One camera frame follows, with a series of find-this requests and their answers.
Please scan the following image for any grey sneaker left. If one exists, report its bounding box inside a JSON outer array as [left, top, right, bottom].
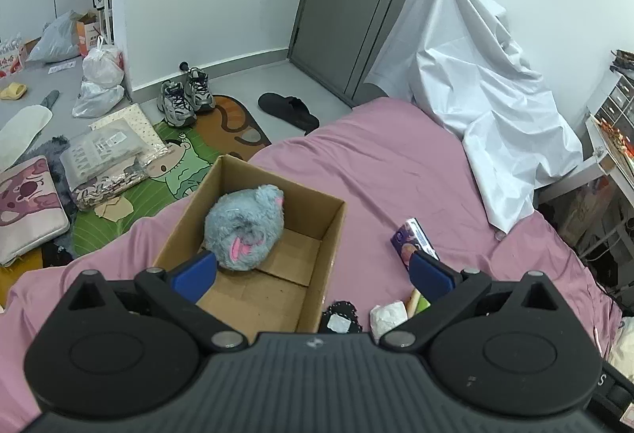
[[157, 80, 197, 128]]

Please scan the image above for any packaged fabric stack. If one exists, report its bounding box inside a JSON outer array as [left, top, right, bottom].
[[60, 104, 168, 211]]

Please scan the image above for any grey fluffy plush toy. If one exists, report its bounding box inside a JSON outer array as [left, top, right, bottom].
[[203, 184, 285, 272]]

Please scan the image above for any grey plastic bag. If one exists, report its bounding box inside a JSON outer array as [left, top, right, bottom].
[[27, 10, 80, 64]]

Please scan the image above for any grey sneaker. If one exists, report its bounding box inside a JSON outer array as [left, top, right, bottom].
[[185, 67, 215, 114], [157, 80, 197, 128]]

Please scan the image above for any white soft ball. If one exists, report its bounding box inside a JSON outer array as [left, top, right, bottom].
[[370, 301, 409, 342]]

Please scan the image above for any pink bed sheet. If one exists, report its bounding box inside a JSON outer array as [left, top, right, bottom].
[[1, 98, 621, 432]]

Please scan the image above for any green cartoon floor mat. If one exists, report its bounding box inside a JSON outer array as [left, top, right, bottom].
[[72, 95, 271, 258]]

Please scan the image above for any brown cardboard box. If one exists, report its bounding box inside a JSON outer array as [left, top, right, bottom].
[[155, 155, 346, 340]]

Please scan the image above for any white desk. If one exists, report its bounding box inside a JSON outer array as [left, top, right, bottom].
[[586, 49, 633, 204]]

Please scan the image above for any white draped cloth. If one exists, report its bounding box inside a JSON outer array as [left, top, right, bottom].
[[365, 0, 584, 233]]

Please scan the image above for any pink cartoon cushion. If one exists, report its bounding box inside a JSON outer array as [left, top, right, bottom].
[[0, 155, 70, 267]]

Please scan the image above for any white plastic bag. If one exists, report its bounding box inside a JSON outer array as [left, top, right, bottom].
[[71, 37, 125, 118]]

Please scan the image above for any small blue card box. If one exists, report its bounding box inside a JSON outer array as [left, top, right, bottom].
[[390, 217, 439, 270]]

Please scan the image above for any grey sneaker right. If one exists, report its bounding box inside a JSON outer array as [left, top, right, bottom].
[[185, 67, 215, 114]]

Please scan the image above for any white insole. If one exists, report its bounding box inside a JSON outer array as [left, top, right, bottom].
[[0, 105, 53, 172]]

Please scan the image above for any yellow slipper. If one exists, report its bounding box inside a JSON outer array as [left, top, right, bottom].
[[0, 82, 27, 101]]

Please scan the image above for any black slipper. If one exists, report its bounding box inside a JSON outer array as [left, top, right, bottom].
[[258, 93, 320, 135]]

